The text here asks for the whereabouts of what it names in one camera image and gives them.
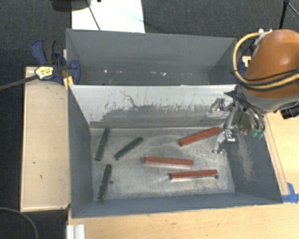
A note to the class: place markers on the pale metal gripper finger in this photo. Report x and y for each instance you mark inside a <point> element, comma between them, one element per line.
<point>224,139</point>
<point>215,111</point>

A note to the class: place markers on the dark green flat block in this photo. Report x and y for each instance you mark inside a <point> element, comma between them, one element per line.
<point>105,180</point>
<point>102,144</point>
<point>128,148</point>

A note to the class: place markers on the red-brown flat block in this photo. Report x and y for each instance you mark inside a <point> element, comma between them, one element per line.
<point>200,136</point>
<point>168,161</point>
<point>193,174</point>

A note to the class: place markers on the grey metal bin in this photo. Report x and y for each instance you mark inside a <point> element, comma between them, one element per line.
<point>149,183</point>

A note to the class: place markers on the black cylinder on white bracket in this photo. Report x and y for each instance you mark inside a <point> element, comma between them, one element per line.
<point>291,111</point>

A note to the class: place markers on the pale wood board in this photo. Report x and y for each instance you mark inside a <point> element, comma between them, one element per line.
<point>46,146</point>

